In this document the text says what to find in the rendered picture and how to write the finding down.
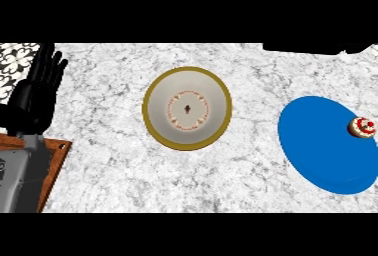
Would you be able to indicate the red and cream squash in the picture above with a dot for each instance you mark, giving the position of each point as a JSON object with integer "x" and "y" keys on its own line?
{"x": 361, "y": 126}

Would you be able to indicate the white bowl with gold rim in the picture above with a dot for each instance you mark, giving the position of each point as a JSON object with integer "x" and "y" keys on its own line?
{"x": 187, "y": 108}

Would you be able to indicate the black and white patterned tile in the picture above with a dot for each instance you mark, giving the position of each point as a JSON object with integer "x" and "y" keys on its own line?
{"x": 14, "y": 65}

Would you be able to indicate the blue plate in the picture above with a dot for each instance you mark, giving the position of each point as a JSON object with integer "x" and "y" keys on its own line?
{"x": 321, "y": 146}

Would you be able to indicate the black appliance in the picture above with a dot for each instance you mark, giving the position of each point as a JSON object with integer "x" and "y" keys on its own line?
{"x": 314, "y": 47}

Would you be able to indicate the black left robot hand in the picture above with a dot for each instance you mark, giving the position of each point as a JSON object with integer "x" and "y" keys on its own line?
{"x": 34, "y": 96}

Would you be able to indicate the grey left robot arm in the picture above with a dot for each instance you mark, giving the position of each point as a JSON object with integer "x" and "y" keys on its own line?
{"x": 16, "y": 173}

